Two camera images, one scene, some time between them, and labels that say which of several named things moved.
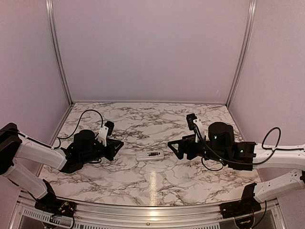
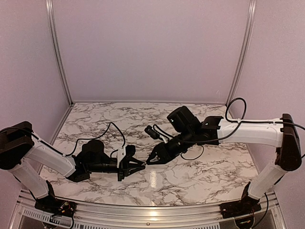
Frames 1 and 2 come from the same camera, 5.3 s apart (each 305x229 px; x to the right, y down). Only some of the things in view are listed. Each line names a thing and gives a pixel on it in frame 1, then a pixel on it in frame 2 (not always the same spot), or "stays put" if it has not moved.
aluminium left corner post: x=57 y=50 stays put
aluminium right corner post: x=251 y=16 stays put
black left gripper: x=111 y=144 to x=125 y=165
